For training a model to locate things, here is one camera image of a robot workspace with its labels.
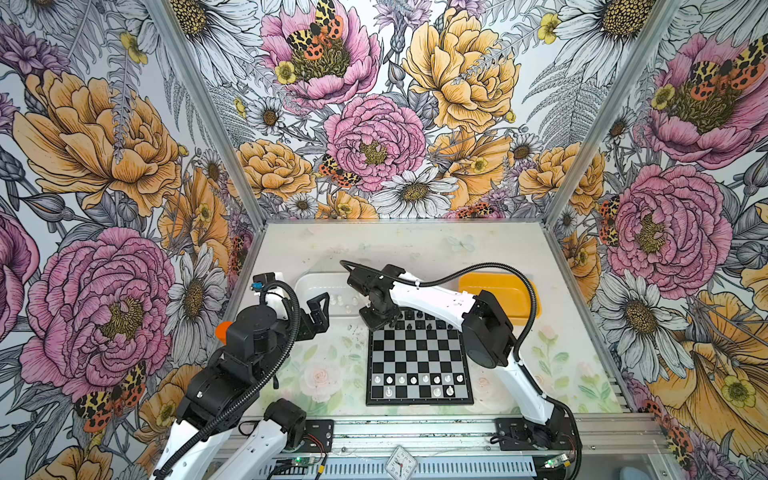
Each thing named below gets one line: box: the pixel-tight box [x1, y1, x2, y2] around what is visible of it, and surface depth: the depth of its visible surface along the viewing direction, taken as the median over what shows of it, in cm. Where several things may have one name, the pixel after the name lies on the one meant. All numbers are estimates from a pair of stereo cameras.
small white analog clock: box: [384, 445, 418, 480], surface depth 70 cm
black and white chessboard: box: [366, 308, 474, 407], surface depth 83 cm
